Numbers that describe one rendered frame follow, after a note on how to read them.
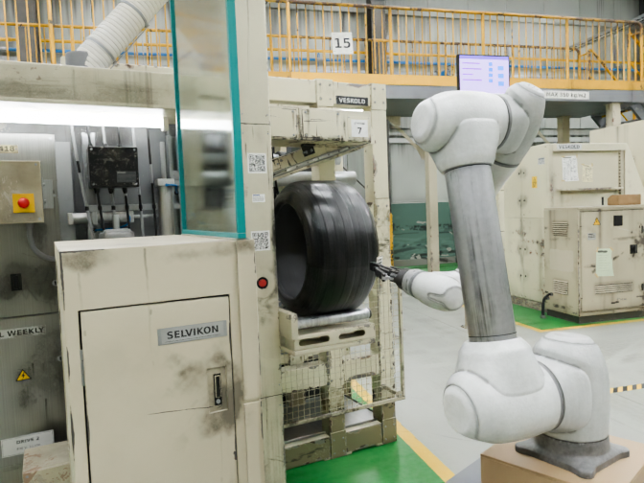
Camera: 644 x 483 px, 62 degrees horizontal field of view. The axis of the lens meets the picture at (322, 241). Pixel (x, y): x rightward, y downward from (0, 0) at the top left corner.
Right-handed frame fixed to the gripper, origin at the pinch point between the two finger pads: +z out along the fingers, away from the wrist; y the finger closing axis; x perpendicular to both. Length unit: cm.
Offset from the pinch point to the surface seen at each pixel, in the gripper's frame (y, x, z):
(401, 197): -607, 73, 821
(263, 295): 31.7, 14.3, 28.7
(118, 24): 74, -85, 71
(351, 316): -2.0, 24.3, 19.5
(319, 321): 12.1, 24.4, 19.5
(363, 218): -3.7, -15.2, 15.8
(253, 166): 33, -34, 35
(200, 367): 75, 6, -46
